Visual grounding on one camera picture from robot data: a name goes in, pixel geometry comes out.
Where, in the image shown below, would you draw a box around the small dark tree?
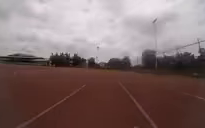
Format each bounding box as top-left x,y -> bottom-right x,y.
87,56 -> 97,69

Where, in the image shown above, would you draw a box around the wide dark tree clump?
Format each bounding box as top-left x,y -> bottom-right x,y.
49,51 -> 88,68

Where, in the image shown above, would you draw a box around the tall grey building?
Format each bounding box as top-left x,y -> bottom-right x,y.
141,49 -> 158,70

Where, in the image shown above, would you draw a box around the dark trees and buildings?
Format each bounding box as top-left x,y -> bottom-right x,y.
156,48 -> 205,73

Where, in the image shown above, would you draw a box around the low flat-roofed building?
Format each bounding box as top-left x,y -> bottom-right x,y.
0,52 -> 50,66

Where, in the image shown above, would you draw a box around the utility pole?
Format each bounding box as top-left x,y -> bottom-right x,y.
196,37 -> 205,57

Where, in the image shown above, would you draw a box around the overhead wires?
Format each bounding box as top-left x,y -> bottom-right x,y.
162,36 -> 205,55

